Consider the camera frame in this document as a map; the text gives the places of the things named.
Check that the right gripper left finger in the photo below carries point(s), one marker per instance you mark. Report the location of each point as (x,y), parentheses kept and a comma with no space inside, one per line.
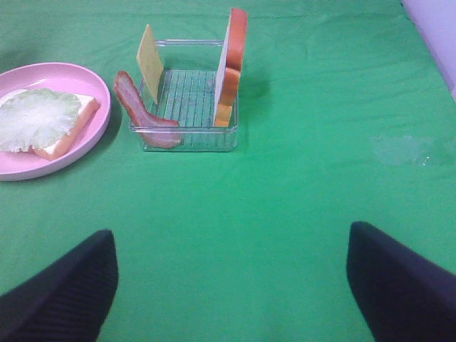
(67,301)

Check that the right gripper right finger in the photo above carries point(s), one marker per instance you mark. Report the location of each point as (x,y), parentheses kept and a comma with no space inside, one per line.
(401,295)

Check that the green lettuce leaf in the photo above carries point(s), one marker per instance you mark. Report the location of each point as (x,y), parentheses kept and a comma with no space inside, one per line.
(37,118)

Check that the bacon strip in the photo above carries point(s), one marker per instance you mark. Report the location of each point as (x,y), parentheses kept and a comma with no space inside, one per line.
(129,97)

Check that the toast bread slice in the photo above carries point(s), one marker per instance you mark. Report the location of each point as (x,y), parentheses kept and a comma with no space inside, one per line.
(230,67)
(89,105)

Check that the yellow cheese slice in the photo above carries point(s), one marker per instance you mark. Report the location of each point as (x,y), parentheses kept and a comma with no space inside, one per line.
(150,63)

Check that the green tablecloth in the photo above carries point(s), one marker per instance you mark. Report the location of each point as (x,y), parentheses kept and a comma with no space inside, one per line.
(343,116)

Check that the pink round plate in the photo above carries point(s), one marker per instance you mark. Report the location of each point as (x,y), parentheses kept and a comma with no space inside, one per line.
(61,77)

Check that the clear plastic box right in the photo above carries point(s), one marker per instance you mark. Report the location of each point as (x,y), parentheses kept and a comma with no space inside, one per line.
(186,94)

